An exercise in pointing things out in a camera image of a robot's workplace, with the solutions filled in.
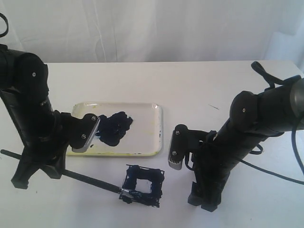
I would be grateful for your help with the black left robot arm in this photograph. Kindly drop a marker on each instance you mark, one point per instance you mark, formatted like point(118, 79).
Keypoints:
point(24, 91)

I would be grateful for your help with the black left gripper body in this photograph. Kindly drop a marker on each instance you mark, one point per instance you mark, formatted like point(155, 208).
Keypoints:
point(49, 147)

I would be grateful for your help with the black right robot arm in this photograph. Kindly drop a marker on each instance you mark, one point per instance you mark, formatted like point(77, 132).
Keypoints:
point(252, 119)

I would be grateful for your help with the dark blue paint blob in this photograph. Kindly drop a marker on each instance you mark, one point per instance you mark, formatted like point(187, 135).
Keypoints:
point(112, 129)

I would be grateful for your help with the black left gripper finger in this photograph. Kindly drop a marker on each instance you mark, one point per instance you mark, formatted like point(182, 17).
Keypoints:
point(25, 169)
point(54, 168)

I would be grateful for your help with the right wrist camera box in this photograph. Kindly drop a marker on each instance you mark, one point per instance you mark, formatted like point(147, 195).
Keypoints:
point(179, 147)

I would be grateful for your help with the white paint tray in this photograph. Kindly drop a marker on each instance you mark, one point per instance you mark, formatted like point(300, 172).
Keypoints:
point(143, 139)

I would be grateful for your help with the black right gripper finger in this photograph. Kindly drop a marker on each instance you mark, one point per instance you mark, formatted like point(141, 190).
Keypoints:
point(211, 206)
point(196, 196)

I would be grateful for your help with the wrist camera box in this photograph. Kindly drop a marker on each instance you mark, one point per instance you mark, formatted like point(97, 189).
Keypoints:
point(82, 131)
point(179, 147)

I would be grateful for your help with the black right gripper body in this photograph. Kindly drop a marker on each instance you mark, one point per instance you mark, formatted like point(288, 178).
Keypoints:
point(213, 160)

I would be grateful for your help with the thin black paintbrush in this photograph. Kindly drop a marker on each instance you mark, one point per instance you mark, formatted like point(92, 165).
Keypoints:
point(97, 183)

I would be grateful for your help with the white backdrop curtain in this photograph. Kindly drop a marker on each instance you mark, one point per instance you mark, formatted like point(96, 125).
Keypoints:
point(155, 30)

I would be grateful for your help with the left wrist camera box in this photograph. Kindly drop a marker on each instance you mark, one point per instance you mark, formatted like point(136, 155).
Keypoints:
point(82, 131)

